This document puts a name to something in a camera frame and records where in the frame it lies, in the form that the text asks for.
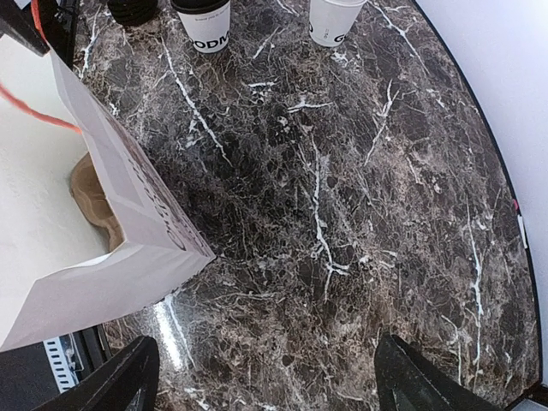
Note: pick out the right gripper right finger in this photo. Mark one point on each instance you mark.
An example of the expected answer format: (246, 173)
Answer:
(406, 380)

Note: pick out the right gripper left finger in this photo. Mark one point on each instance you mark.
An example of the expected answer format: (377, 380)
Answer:
(130, 375)

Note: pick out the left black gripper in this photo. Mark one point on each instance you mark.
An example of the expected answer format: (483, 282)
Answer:
(58, 21)

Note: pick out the stack of black lids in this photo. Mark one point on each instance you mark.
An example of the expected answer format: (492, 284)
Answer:
(132, 13)

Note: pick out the printed paper takeout bag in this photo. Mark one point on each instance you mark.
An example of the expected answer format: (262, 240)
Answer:
(89, 231)

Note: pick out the brown cardboard cup carrier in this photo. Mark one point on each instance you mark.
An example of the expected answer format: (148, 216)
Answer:
(89, 195)

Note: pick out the single white paper cup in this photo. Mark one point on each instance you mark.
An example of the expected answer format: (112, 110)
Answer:
(208, 32)

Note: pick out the stack of white paper cups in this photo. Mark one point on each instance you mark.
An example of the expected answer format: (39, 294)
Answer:
(331, 20)

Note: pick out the single black cup lid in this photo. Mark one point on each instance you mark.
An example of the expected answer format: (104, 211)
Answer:
(197, 7)

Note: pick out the white slotted cable duct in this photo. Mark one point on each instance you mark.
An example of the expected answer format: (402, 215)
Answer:
(63, 374)

